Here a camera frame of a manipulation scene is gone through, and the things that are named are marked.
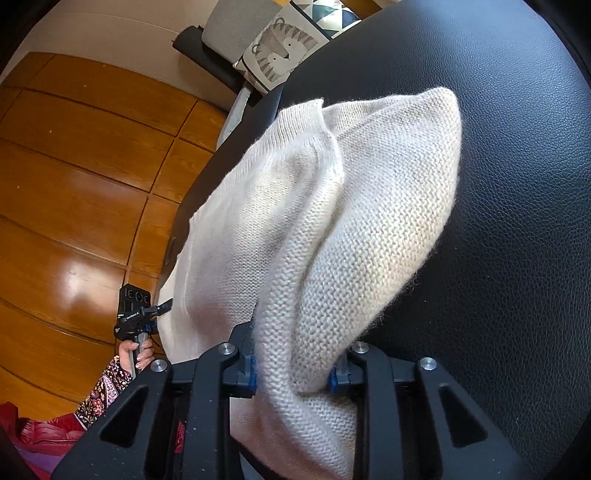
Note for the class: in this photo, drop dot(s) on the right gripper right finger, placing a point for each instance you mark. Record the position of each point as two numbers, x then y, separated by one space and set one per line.
415 421

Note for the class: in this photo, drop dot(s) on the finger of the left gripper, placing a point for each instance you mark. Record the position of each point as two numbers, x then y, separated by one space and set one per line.
157 310

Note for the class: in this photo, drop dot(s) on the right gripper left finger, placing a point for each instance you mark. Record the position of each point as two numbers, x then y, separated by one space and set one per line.
172 421

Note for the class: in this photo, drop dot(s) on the beige knit sweater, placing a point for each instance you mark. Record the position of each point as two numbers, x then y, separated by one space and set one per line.
320 225

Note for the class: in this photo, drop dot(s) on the floral sleeve forearm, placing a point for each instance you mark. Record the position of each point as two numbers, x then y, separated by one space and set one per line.
113 380

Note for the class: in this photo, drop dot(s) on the person's left hand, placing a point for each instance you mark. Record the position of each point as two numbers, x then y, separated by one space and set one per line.
131 353

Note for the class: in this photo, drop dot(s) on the black padded table mat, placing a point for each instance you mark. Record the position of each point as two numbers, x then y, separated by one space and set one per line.
504 301

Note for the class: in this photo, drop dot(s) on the pink ruffled garment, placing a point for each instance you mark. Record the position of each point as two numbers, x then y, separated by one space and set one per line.
39 445

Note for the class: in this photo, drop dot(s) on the grey yellow blue sofa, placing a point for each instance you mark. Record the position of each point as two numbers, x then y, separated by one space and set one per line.
229 30

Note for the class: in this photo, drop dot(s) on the tiger print cushion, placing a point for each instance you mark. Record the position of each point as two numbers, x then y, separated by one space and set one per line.
293 35

